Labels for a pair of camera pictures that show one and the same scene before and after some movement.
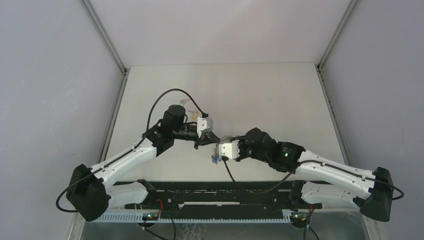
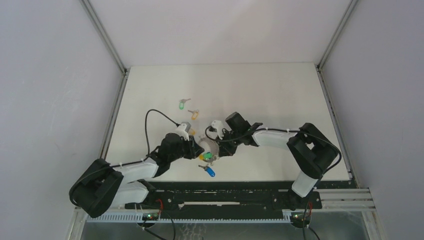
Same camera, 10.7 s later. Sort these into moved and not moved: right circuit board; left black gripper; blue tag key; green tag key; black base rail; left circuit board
Moved: left black gripper; blue tag key
Not moved: right circuit board; green tag key; black base rail; left circuit board
